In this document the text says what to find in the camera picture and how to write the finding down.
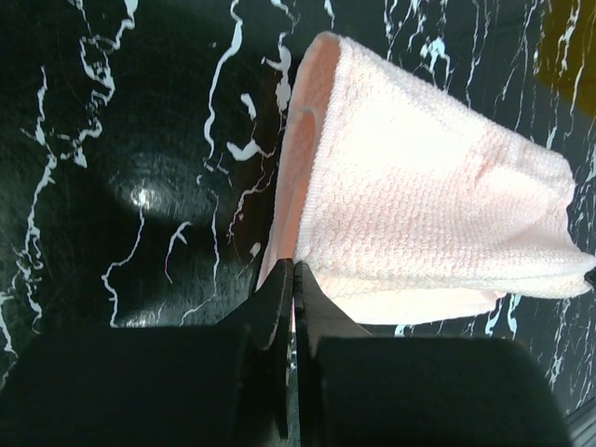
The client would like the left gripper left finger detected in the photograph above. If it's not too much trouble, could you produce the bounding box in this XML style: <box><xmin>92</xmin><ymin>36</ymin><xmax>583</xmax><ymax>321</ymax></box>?
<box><xmin>1</xmin><ymin>259</ymin><xmax>294</xmax><ymax>446</ymax></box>

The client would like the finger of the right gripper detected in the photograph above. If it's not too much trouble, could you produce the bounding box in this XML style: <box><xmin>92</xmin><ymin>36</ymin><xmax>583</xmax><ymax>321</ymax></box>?
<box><xmin>584</xmin><ymin>268</ymin><xmax>596</xmax><ymax>288</ymax></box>

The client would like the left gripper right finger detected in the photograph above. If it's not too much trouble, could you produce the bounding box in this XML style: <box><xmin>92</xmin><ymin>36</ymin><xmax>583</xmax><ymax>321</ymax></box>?
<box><xmin>293</xmin><ymin>263</ymin><xmax>571</xmax><ymax>446</ymax></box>

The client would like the pale pink towel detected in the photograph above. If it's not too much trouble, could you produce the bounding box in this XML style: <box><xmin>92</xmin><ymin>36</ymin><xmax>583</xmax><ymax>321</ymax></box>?
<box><xmin>260</xmin><ymin>32</ymin><xmax>595</xmax><ymax>325</ymax></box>

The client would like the black marble pattern mat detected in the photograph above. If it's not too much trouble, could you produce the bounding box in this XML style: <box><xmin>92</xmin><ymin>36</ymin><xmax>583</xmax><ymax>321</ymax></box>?
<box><xmin>0</xmin><ymin>0</ymin><xmax>596</xmax><ymax>420</ymax></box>

